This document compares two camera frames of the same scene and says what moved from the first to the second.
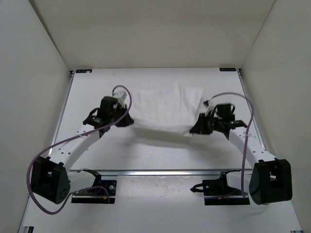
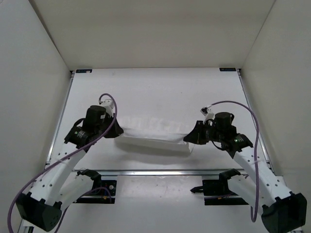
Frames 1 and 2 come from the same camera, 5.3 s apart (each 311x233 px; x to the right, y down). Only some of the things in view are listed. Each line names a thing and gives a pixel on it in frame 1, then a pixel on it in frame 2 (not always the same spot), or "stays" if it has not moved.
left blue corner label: [83, 71] stays
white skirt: [174, 108] to [157, 133]
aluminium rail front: [165, 172] stays
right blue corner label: [228, 69] stays
